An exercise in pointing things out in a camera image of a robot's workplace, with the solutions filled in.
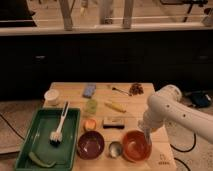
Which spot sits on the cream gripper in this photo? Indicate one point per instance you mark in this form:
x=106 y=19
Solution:
x=145 y=127

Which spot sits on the light blue towel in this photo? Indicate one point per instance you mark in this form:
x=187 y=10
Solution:
x=147 y=136

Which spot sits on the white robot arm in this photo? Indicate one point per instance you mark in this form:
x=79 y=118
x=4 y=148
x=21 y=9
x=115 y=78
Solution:
x=165 y=103

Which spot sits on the red bowl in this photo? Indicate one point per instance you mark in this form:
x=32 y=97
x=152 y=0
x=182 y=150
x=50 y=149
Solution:
x=135 y=146

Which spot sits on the purple bowl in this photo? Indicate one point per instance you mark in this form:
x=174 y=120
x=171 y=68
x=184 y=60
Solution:
x=90 y=145

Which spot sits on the brown grape bunch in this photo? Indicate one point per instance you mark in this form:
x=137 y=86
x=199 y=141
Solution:
x=135 y=89

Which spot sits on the black and tan block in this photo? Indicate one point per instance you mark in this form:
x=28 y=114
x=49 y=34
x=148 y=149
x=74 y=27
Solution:
x=113 y=123

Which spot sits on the small metal cup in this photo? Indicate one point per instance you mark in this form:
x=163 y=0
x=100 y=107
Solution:
x=115 y=149

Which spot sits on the metal spoon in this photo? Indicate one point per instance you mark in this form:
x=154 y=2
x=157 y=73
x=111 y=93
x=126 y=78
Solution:
x=121 y=91

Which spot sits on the dark blue floor device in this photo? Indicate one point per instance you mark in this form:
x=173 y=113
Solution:
x=201 y=100

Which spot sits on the small orange cup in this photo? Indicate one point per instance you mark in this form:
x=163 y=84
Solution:
x=89 y=125

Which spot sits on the green translucent cup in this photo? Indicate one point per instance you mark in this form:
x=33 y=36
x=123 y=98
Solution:
x=91 y=106

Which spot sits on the blue sponge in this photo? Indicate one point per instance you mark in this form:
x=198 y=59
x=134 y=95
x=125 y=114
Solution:
x=89 y=90

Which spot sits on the white dish brush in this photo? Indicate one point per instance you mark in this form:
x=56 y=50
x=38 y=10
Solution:
x=56 y=136

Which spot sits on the white round container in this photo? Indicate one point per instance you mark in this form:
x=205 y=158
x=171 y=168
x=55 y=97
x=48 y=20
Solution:
x=52 y=97

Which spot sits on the green plastic tray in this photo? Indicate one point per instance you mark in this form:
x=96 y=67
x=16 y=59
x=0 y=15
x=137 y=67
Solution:
x=37 y=140

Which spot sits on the green chili pepper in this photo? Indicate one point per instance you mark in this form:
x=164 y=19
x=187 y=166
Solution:
x=34 y=158

